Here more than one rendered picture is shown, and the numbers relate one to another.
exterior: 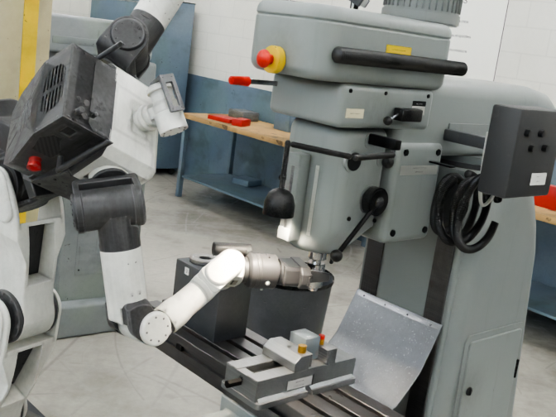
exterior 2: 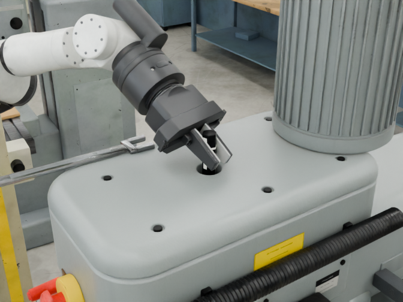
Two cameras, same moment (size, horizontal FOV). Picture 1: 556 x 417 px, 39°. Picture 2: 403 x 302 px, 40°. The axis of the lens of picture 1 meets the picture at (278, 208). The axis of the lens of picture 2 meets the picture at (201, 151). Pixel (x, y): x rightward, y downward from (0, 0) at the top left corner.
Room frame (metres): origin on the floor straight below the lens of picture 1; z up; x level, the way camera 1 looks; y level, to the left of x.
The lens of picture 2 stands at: (1.23, -0.22, 2.30)
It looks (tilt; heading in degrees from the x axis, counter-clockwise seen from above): 28 degrees down; 10
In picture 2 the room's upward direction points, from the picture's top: straight up
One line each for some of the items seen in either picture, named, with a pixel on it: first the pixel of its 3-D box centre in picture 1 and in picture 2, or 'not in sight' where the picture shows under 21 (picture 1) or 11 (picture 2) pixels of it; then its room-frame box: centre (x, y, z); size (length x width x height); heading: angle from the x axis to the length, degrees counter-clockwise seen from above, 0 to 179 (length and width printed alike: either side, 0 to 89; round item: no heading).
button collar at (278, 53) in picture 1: (273, 59); (70, 296); (1.77, 0.05, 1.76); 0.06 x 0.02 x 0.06; 43
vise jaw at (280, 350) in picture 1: (287, 353); not in sight; (1.89, -0.07, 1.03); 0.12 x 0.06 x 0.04; 43
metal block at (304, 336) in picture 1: (304, 344); not in sight; (1.93, -0.11, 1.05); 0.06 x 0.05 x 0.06; 43
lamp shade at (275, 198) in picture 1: (280, 201); not in sight; (1.77, 0.00, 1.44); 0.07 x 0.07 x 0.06
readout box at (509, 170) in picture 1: (524, 151); not in sight; (1.89, -0.56, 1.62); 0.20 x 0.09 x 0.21; 133
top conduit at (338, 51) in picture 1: (403, 62); (288, 267); (1.84, -0.24, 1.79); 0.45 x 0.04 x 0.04; 133
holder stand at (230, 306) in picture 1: (210, 294); not in sight; (2.23, 0.16, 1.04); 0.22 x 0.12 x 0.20; 43
